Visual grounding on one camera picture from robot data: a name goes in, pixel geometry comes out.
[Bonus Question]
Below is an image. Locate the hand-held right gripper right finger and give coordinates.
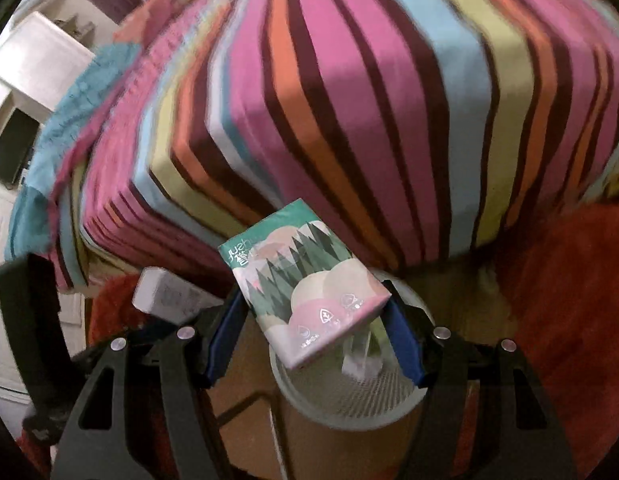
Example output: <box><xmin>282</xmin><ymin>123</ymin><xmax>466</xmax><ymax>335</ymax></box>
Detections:
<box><xmin>382</xmin><ymin>292</ymin><xmax>580</xmax><ymax>480</ymax></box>

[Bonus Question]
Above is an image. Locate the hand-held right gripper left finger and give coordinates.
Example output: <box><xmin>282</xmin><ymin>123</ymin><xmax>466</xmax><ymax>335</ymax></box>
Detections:
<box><xmin>50</xmin><ymin>290</ymin><xmax>246</xmax><ymax>480</ymax></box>

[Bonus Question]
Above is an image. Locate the clear plastic wrapper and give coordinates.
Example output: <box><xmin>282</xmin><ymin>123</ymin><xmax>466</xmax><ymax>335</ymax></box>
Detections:
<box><xmin>341</xmin><ymin>327</ymin><xmax>387</xmax><ymax>377</ymax></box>

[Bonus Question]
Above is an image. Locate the white and grey box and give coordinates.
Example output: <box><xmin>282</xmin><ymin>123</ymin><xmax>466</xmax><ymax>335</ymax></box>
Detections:
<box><xmin>132</xmin><ymin>267</ymin><xmax>225</xmax><ymax>326</ymax></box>

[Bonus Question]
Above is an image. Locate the grey mesh wastebasket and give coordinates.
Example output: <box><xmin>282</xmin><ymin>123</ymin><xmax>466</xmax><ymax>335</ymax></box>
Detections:
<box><xmin>270</xmin><ymin>267</ymin><xmax>435</xmax><ymax>433</ymax></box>

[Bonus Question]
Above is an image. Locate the green patterned tissue pack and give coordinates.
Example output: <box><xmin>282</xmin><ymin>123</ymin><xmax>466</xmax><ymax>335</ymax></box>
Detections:
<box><xmin>218</xmin><ymin>198</ymin><xmax>393</xmax><ymax>372</ymax></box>

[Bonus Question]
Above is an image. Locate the red rug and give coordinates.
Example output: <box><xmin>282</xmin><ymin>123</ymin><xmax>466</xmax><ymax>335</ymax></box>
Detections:
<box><xmin>20</xmin><ymin>200</ymin><xmax>619</xmax><ymax>480</ymax></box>

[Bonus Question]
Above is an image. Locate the blue and orange quilt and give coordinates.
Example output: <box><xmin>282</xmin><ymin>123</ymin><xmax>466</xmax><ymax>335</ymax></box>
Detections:
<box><xmin>4</xmin><ymin>0</ymin><xmax>240</xmax><ymax>261</ymax></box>

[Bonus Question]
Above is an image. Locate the striped bed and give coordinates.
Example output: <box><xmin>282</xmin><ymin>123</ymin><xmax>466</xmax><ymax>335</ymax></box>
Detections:
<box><xmin>50</xmin><ymin>0</ymin><xmax>619</xmax><ymax>291</ymax></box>

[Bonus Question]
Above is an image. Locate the white cabinet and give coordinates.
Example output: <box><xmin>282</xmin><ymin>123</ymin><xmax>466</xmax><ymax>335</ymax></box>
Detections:
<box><xmin>0</xmin><ymin>10</ymin><xmax>110</xmax><ymax>126</ymax></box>

